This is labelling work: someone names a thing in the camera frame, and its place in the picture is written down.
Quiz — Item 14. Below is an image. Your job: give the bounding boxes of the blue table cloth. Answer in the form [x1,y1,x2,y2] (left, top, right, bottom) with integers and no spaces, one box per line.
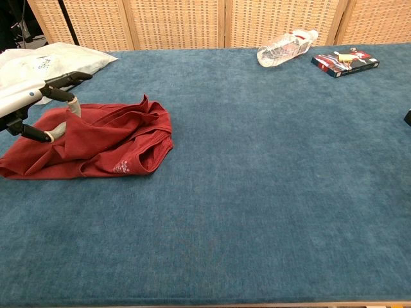
[0,43,411,304]

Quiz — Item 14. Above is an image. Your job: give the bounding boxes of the labelled translucent plastic bag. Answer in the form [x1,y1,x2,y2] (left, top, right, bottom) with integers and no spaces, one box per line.
[0,42,119,107]

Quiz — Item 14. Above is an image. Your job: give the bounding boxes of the rattan folding screen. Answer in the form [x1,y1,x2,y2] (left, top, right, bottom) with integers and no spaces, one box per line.
[27,0,411,52]

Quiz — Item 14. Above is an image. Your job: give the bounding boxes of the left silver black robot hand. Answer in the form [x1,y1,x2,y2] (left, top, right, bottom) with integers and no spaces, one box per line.
[0,71,93,144]

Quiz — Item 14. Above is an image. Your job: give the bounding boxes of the clear plastic water bottle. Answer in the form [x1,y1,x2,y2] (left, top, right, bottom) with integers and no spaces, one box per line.
[256,28,319,68]

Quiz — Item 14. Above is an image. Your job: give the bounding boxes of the dark red snack packet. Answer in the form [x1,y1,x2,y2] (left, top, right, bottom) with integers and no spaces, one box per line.
[310,47,380,80]

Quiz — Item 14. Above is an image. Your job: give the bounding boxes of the red t-shirt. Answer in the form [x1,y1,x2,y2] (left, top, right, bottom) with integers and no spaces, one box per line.
[0,94,175,180]

